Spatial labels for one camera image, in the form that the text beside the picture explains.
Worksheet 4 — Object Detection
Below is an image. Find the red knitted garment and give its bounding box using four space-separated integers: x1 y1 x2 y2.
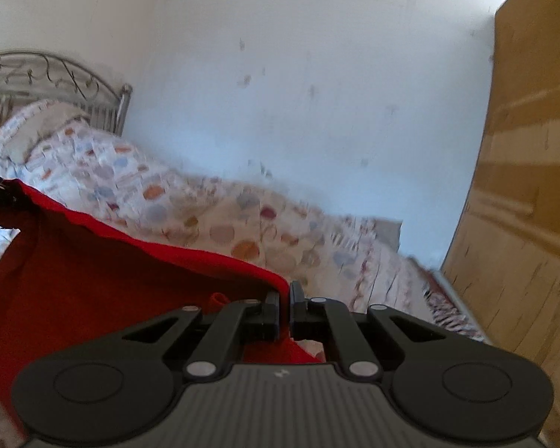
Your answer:
0 179 327 435

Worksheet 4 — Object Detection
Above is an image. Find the patterned pillow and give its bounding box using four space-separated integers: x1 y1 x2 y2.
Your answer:
0 99 90 165

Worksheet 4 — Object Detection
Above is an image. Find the patchwork patterned bedspread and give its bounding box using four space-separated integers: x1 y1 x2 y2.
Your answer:
0 115 492 448

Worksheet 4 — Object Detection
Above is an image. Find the metal wrought headboard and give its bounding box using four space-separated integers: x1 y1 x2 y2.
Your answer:
0 50 133 136

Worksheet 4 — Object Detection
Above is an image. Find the wooden wardrobe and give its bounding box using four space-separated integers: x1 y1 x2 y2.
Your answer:
443 0 560 446

